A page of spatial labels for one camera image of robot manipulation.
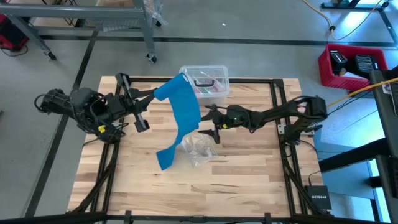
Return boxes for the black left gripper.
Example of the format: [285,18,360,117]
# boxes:
[105,73,159,134]

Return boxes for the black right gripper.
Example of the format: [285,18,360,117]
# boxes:
[198,104,253,145]

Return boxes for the clear plastic bag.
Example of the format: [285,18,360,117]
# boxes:
[180,132,219,169]

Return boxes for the blue elastic bandage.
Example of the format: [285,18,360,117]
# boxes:
[154,73,202,171]

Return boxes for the clear plastic storage box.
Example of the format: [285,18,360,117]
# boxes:
[179,64,230,107]

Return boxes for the red plastic crate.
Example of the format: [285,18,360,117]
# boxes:
[318,43,389,91]

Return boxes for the black tool battery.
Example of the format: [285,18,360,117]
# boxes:
[328,50,348,76]

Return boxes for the red tool case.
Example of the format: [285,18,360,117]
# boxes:
[0,14,29,52]

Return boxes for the black ribbed charger block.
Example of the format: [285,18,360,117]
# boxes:
[354,54,379,75]

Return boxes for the black side desk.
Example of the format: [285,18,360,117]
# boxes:
[318,65,398,223]

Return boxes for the black floor stand base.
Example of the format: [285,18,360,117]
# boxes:
[321,0,398,47]

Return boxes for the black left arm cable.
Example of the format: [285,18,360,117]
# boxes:
[81,119,130,147]

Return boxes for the black aluminium table frame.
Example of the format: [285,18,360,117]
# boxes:
[67,76,335,224]

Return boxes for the grey metal frame workbench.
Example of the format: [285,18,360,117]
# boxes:
[0,0,169,65]

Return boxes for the black Netgear network switch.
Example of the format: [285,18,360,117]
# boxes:
[303,185,333,211]

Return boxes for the black floor cable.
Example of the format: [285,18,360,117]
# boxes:
[0,45,29,58]

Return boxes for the yellow cable with black plug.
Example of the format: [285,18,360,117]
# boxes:
[302,0,386,42]

